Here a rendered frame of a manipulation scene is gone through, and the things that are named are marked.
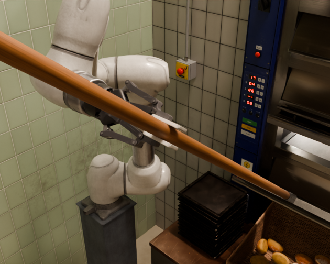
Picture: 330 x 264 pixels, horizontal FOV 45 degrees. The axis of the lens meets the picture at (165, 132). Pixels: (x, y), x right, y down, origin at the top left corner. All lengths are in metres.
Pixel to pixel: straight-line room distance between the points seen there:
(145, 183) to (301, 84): 0.87
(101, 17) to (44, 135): 1.33
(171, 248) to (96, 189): 0.69
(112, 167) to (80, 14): 1.06
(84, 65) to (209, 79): 1.43
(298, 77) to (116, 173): 0.98
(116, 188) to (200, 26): 0.98
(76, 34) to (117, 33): 1.39
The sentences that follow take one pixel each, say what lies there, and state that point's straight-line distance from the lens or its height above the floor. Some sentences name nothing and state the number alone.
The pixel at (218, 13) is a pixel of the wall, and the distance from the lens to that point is 2.15.
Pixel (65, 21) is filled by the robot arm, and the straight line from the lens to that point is 0.93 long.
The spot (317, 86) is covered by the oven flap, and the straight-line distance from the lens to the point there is 1.99.
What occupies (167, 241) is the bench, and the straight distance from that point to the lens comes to 2.43.
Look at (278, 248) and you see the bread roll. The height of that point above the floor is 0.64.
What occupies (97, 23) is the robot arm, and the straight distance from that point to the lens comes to 0.93.
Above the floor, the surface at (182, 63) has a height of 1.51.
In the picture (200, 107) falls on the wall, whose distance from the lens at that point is 2.41.
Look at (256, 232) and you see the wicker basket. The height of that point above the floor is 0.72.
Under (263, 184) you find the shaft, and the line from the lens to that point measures 1.28.
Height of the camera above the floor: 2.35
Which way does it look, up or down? 31 degrees down
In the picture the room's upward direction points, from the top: straight up
